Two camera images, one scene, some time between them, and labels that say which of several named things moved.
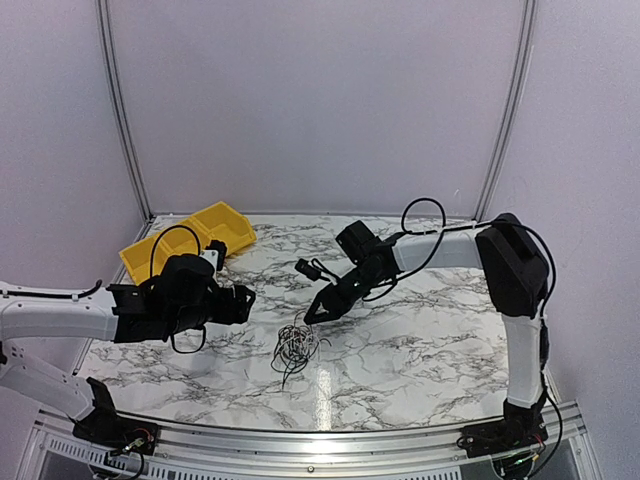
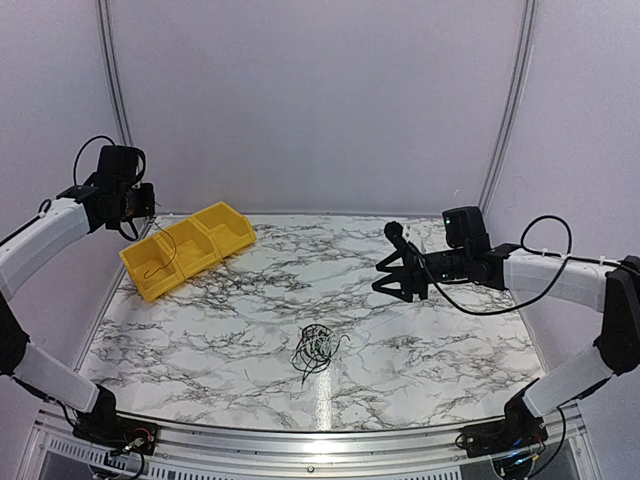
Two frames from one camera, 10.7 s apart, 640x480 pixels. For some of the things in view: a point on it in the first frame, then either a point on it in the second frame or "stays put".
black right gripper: [331, 300] to [412, 261]
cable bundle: [295, 345] to [313, 351]
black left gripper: [241, 310] to [147, 207]
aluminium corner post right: [520, 83] stays put
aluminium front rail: [55, 451] stays put
